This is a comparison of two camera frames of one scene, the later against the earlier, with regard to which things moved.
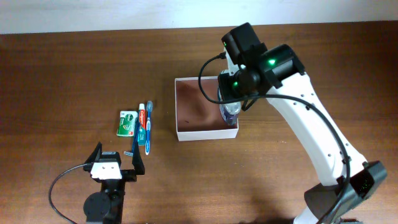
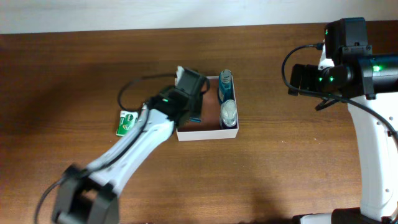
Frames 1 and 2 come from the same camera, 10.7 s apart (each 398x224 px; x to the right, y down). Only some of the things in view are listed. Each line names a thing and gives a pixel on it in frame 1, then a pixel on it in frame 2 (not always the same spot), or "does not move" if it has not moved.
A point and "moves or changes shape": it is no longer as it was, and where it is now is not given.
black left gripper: [130, 175] -> [198, 106]
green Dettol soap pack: [127, 124] does not move
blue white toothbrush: [149, 107] moves or changes shape
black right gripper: [226, 90] -> [308, 72]
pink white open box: [197, 118] does not move
